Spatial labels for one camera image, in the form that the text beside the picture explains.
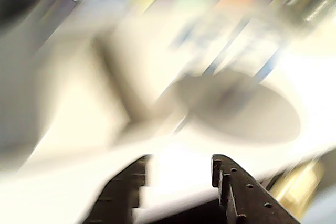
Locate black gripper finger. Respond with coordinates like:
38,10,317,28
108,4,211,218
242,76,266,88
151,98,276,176
211,154,302,224
84,154,153,224

